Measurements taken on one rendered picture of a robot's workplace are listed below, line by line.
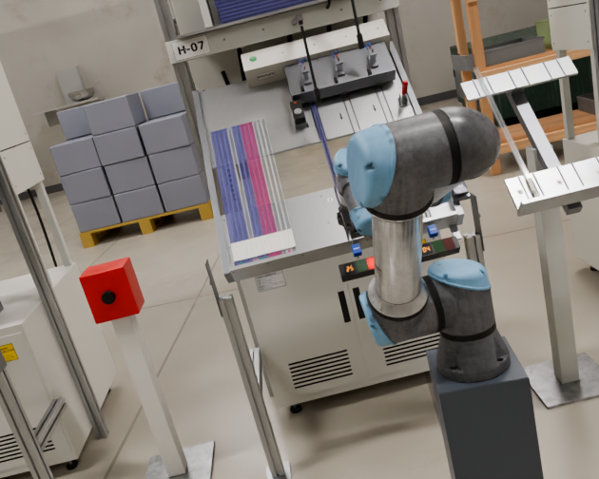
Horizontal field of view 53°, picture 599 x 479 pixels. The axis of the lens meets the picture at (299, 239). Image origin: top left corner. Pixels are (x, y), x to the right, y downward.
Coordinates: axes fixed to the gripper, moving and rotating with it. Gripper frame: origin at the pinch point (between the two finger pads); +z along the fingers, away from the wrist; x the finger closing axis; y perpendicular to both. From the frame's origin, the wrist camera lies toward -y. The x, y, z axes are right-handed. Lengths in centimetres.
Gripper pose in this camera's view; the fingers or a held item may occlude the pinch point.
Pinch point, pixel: (356, 231)
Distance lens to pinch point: 162.6
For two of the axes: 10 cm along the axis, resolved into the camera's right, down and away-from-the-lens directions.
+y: 2.1, 8.3, -5.1
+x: 9.7, -2.5, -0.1
